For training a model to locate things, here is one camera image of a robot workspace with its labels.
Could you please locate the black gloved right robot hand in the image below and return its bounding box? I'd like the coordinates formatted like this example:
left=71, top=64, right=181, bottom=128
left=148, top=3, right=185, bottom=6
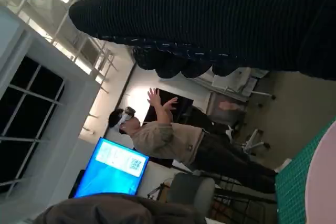
left=68, top=0, right=336, bottom=81

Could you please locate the person in dark trousers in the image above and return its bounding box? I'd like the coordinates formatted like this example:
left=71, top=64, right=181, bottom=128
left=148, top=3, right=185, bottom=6
left=108, top=87, right=278, bottom=195

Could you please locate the blue computer monitor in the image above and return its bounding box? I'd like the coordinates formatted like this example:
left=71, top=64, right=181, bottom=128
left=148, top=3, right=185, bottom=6
left=68, top=136, right=150, bottom=199

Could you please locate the grey padded chair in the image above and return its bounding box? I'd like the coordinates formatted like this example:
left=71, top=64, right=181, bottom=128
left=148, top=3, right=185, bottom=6
left=166, top=172, right=216, bottom=211

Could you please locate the white office chair base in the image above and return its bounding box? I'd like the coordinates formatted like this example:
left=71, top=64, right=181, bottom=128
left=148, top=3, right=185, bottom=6
left=241, top=128, right=271, bottom=156

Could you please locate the white VR headset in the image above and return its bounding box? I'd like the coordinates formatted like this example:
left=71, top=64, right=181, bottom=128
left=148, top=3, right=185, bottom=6
left=117, top=106, right=136, bottom=127

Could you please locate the dark window with frame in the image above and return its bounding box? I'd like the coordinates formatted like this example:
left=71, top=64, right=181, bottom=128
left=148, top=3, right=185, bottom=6
left=0, top=55, right=66, bottom=195

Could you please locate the person in light trousers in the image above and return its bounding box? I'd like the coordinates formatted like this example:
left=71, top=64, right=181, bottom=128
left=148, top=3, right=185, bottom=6
left=33, top=193, right=208, bottom=224

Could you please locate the white office chair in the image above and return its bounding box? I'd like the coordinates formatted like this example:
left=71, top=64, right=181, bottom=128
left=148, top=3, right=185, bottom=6
left=211, top=68, right=276, bottom=108

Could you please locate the black TV screen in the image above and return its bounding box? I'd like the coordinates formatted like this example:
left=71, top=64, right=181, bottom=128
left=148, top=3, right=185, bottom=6
left=141, top=89, right=195, bottom=124

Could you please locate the green cutting mat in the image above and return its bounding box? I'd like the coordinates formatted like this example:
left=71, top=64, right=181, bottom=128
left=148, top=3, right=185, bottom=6
left=274, top=116, right=336, bottom=224

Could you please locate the pink bowl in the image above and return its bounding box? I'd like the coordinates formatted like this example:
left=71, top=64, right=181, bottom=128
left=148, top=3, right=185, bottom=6
left=304, top=121, right=336, bottom=224

